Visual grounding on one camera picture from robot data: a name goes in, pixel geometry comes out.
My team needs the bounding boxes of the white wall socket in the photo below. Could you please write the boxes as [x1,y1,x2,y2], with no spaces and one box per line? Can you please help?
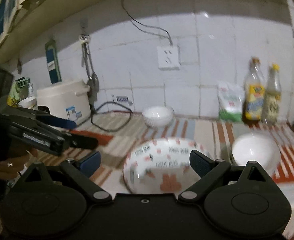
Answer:
[157,46,181,70]

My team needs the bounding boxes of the black rice cooker cord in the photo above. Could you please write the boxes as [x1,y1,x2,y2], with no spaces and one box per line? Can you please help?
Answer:
[90,101,133,132]

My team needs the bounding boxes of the pink carrot bear plate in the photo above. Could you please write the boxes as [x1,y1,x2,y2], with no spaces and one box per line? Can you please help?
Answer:
[123,138,212,194]

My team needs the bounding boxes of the white green salt bag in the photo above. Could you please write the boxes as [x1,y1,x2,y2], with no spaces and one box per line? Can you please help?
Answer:
[217,82,244,122]

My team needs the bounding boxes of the white ribbed bowl at left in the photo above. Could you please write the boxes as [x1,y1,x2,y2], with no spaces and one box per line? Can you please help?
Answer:
[142,106,174,128]

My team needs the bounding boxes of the hanging metal tongs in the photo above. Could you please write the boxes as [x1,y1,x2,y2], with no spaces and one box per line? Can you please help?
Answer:
[79,34,99,106]

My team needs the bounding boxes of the white rice cooker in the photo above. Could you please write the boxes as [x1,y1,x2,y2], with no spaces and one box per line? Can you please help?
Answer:
[37,79,91,125]

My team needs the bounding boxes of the striped checkered table cloth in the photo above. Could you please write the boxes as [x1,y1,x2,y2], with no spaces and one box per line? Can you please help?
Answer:
[19,112,294,238]

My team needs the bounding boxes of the person's left hand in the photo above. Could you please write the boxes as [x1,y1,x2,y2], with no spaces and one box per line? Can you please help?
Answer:
[0,144,38,180]

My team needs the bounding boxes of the green hanging grater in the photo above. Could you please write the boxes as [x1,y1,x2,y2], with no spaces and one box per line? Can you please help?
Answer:
[45,39,62,84]

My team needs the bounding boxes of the clear white vinegar bottle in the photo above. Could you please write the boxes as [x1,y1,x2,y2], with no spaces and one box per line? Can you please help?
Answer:
[261,63,282,125]

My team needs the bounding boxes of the yellow label cooking wine bottle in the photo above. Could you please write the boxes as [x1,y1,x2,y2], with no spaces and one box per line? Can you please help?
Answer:
[243,57,264,125]

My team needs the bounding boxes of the large white ribbed bowl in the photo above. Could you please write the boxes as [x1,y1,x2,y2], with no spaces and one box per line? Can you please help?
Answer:
[230,132,281,176]

